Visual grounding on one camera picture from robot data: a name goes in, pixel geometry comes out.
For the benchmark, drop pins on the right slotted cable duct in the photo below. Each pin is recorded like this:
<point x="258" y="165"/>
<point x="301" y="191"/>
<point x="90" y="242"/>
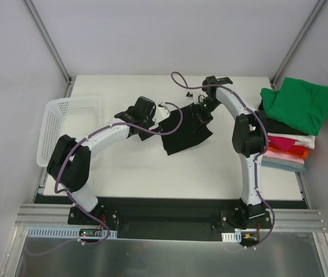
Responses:
<point x="232" y="237"/>

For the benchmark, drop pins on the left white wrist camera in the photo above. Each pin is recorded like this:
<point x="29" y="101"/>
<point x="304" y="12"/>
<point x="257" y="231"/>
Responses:
<point x="161" y="113"/>

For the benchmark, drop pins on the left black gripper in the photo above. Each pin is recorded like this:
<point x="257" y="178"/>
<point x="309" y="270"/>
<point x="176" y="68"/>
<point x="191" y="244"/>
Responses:
<point x="154" y="127"/>

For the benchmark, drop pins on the left aluminium corner post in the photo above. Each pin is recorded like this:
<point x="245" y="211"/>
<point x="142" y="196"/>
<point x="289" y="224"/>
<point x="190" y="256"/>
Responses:
<point x="51" y="47"/>

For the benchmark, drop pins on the light blue folded t-shirt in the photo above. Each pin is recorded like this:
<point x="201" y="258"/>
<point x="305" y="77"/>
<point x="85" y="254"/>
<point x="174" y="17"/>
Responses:
<point x="299" y="170"/>

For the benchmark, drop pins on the aluminium corner post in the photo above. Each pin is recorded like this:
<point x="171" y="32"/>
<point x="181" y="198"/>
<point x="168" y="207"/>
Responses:
<point x="51" y="47"/>
<point x="298" y="40"/>

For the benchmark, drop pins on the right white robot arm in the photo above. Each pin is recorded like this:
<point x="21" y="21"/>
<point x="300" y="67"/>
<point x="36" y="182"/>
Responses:
<point x="248" y="140"/>

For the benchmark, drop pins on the black graphic t-shirt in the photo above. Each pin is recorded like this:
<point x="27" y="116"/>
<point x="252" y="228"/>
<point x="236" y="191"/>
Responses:
<point x="190" y="133"/>

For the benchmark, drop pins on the white plastic basket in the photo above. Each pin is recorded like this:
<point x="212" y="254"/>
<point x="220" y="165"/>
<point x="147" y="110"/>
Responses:
<point x="71" y="116"/>

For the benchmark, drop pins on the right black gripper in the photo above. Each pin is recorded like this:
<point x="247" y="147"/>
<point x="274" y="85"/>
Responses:
<point x="198" y="116"/>

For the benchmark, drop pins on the right aluminium corner post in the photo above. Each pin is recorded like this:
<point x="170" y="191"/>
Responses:
<point x="298" y="40"/>

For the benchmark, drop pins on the green folded t-shirt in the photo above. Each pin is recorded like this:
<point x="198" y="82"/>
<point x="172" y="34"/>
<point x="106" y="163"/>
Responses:
<point x="299" y="104"/>

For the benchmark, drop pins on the orange folded t-shirt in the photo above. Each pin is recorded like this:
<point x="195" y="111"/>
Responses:
<point x="299" y="151"/>

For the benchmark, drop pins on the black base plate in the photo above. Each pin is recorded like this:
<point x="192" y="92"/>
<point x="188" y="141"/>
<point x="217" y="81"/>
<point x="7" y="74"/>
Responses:
<point x="171" y="219"/>

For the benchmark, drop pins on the magenta folded t-shirt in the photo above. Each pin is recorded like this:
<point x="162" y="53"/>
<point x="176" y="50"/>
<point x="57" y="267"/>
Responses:
<point x="282" y="142"/>

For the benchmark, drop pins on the left slotted cable duct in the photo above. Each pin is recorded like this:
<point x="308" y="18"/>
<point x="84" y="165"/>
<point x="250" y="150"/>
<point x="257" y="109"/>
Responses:
<point x="70" y="232"/>

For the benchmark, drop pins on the black folded t-shirt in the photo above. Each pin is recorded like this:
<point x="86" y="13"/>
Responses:
<point x="274" y="126"/>

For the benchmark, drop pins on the aluminium rail frame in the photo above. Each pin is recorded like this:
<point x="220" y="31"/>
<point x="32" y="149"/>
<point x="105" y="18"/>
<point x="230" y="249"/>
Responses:
<point x="285" y="215"/>

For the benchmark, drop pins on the slotted cable duct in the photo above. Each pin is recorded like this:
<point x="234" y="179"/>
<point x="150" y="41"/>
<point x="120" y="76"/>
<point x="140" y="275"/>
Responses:
<point x="70" y="232"/>
<point x="232" y="237"/>

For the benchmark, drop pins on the white folded t-shirt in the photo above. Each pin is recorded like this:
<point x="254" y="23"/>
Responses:
<point x="306" y="141"/>

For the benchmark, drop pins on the grey folded t-shirt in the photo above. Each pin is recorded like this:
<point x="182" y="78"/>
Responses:
<point x="284" y="165"/>

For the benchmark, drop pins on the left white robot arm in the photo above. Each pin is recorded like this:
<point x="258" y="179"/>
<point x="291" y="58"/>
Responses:
<point x="70" y="162"/>

